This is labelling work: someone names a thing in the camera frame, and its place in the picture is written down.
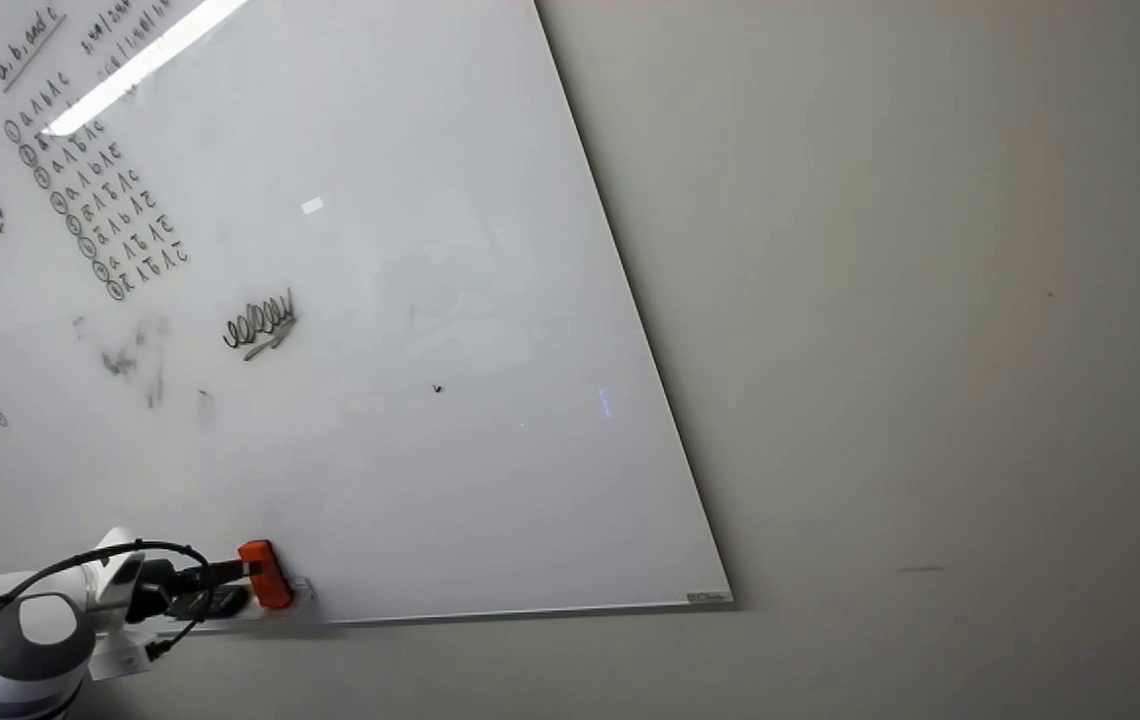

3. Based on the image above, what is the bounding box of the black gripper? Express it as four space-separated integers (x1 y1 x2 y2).
124 556 257 625

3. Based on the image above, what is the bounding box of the orange foam eraser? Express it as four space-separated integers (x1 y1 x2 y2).
234 536 299 617

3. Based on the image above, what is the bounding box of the silver marker tray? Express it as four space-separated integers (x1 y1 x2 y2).
284 573 321 625

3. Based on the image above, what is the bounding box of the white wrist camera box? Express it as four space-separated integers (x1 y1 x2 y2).
75 525 157 682

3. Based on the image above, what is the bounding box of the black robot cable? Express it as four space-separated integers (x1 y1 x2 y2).
0 536 217 714

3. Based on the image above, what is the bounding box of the white wall whiteboard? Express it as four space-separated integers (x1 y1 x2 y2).
0 0 736 649

